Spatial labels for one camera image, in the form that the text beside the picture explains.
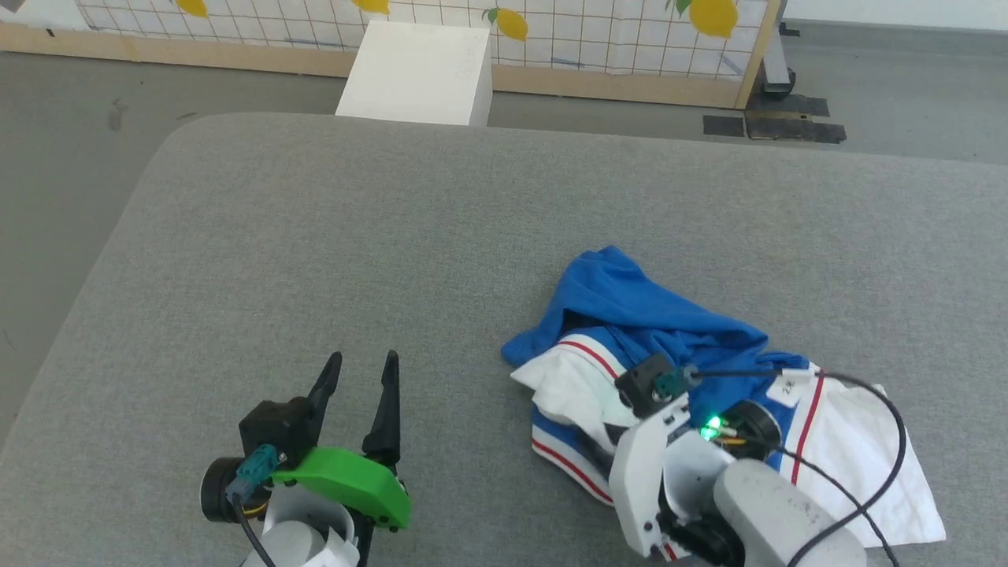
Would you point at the grey metal partition stand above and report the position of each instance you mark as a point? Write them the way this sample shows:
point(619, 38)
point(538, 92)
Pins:
point(776, 71)

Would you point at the blue shirt with white sleeves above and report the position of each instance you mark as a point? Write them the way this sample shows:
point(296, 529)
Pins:
point(630, 299)

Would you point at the lemon print partition screen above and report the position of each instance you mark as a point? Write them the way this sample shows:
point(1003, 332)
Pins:
point(591, 39)

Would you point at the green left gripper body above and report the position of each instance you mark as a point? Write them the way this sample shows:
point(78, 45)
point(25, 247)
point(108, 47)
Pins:
point(354, 476)

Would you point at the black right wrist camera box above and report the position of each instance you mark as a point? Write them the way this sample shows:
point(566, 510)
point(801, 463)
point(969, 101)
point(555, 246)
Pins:
point(642, 386)

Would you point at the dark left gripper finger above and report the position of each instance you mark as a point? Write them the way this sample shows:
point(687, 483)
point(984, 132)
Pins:
point(326, 390)
point(386, 425)

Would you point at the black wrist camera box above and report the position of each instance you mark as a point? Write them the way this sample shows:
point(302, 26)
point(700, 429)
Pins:
point(276, 425)
point(642, 386)

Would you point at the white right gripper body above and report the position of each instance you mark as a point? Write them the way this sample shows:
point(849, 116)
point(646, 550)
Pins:
point(638, 480)

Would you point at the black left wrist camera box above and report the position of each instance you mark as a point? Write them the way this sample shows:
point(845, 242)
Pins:
point(276, 425)

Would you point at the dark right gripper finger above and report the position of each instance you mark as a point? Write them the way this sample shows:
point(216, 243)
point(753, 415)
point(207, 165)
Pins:
point(606, 445)

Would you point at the white box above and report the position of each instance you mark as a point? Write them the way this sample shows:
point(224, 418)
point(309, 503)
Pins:
point(417, 75)

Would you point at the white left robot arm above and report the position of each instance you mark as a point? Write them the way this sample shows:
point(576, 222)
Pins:
point(299, 543)

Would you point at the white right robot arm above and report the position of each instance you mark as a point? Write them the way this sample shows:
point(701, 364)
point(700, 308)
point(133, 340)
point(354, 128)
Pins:
point(780, 512)

